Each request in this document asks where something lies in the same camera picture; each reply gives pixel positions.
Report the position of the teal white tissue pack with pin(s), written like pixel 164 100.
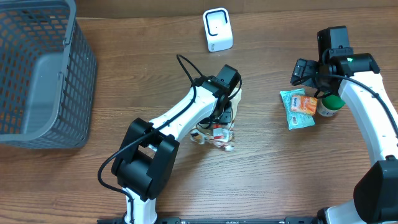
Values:
pixel 295 120

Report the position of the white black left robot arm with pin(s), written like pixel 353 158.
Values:
pixel 144 163

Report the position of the green lid jar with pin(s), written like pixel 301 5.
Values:
pixel 330 105

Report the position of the red snack bar box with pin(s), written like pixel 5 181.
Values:
pixel 218 132

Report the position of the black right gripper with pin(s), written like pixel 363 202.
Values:
pixel 305 76

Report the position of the white snack wrapper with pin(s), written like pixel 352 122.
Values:
pixel 202 133

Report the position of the white barcode scanner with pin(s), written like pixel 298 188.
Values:
pixel 218 29

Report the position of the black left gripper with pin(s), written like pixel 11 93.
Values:
pixel 224 115

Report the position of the grey plastic basket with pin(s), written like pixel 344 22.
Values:
pixel 48 76

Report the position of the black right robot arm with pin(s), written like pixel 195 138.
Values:
pixel 356 79

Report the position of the small orange box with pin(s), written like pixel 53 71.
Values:
pixel 303 104

